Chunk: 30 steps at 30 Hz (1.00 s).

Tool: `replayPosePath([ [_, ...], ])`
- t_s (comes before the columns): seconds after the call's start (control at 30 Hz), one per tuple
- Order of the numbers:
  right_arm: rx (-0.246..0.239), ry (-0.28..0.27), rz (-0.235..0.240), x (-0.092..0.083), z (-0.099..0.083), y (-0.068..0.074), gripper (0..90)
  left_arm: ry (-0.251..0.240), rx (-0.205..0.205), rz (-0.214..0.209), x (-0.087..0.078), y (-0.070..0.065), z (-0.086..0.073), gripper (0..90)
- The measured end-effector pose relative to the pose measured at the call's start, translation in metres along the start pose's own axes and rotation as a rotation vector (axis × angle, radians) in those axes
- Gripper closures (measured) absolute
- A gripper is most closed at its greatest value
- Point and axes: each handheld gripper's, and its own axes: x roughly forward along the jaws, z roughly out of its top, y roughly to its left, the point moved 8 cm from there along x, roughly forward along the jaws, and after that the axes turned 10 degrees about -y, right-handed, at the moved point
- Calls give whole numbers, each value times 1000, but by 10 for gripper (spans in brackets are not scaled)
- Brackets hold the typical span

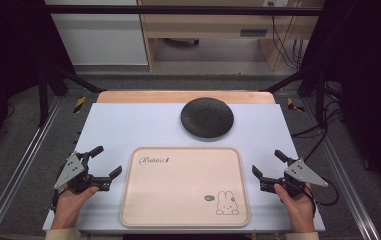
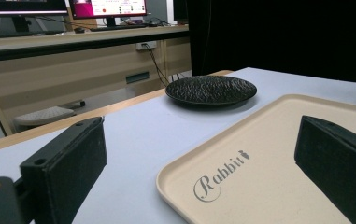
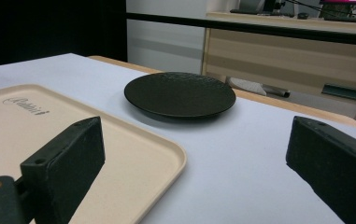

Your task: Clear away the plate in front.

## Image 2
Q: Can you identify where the wide dark computer monitor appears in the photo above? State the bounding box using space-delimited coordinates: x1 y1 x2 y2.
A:
0 0 69 33

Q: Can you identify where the black keyboard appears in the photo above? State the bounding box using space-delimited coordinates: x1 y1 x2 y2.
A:
89 23 150 33

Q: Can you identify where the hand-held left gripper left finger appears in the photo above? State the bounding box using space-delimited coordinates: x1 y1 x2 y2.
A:
20 116 108 224

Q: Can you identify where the black textured plate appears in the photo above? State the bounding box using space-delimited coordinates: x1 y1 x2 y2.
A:
164 75 258 106

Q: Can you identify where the black curtain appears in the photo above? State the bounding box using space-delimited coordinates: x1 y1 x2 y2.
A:
186 0 356 85

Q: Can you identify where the beige plastic tray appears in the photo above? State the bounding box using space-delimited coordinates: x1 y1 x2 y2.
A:
155 93 356 224

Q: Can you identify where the long beige desk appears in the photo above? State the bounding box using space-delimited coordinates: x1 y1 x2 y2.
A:
0 25 192 137

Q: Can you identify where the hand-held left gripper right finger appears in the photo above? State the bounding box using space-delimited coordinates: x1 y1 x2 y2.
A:
293 115 356 224

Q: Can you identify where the black power cable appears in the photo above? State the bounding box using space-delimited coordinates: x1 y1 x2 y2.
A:
141 43 187 88

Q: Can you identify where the computer monitor with pink screen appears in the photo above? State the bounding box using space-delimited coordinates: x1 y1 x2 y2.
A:
68 0 148 27

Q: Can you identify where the white wall socket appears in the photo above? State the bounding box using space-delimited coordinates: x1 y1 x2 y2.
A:
135 40 158 51

